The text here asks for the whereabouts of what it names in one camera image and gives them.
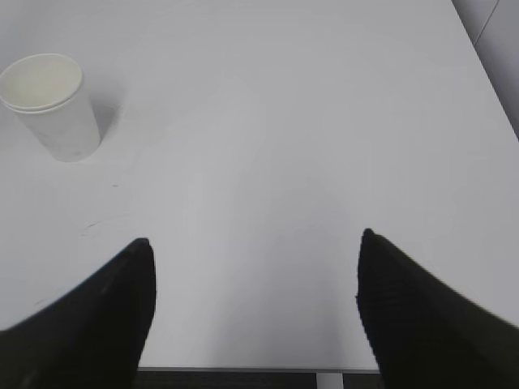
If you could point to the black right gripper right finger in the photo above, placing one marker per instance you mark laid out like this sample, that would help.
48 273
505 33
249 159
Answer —
424 334

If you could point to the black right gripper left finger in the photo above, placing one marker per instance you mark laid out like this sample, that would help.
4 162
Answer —
93 336

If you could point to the white paper cup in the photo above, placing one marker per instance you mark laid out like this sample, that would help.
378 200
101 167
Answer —
46 93

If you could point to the white table leg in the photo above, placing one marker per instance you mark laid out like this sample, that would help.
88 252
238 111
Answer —
329 381

